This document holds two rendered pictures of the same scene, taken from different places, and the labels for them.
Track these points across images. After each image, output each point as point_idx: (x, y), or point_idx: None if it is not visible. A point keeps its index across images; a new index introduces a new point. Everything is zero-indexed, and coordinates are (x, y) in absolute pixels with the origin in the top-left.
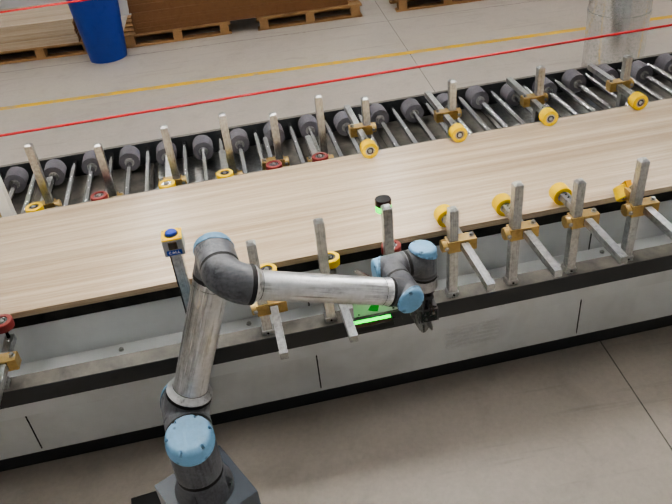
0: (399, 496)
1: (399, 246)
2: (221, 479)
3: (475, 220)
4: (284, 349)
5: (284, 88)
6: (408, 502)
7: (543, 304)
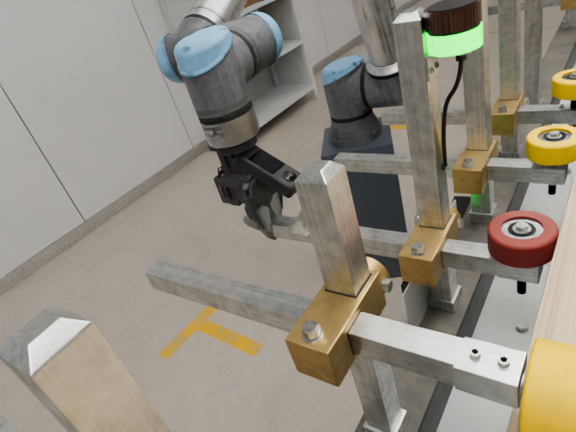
0: (355, 412)
1: (496, 238)
2: (333, 124)
3: None
4: (388, 112)
5: None
6: (340, 416)
7: None
